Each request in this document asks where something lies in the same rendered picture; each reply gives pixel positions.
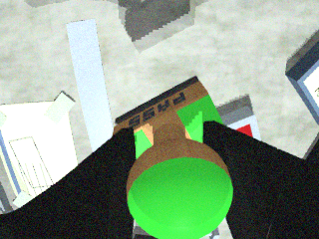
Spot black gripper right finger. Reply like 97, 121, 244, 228
202, 120, 319, 239

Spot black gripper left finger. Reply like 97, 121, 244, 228
0, 127, 137, 239

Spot white inspection card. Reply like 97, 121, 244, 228
0, 92, 79, 208

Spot red ink pad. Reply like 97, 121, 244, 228
220, 105, 260, 140

